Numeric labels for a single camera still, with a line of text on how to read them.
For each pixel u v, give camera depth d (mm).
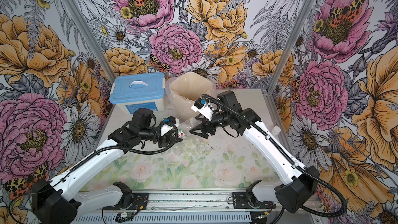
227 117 537
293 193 372
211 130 602
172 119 605
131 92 973
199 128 593
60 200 380
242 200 746
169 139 640
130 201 721
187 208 732
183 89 967
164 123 598
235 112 421
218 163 870
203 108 586
